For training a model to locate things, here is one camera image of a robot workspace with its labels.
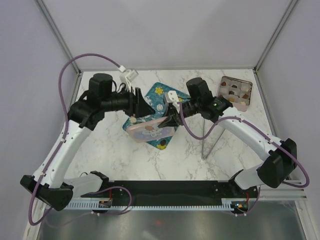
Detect metal tongs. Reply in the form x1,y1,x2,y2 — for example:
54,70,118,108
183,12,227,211
201,119,225,160

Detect white cable duct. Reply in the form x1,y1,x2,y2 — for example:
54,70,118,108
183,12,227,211
67,198,251,211

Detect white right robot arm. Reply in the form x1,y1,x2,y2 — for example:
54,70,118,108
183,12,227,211
159,77,298,198

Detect metal tin lid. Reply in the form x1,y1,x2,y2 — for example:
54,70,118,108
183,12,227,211
125,117,175,143

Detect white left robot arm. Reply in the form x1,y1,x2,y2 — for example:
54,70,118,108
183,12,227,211
20,69,155,211

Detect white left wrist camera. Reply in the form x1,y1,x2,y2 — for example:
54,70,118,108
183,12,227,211
119,69,139,91

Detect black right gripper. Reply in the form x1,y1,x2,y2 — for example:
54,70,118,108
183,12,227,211
157,99,201,128

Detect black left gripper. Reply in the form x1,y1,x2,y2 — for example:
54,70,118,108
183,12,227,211
101,85,156,119

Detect pink chocolate tin box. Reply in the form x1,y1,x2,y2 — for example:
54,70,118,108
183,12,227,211
217,76,253,112

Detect teal floral tray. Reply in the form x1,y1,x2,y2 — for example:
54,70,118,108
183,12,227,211
122,82,190,150

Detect dark round chocolate piece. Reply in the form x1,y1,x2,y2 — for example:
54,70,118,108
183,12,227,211
160,139,167,146

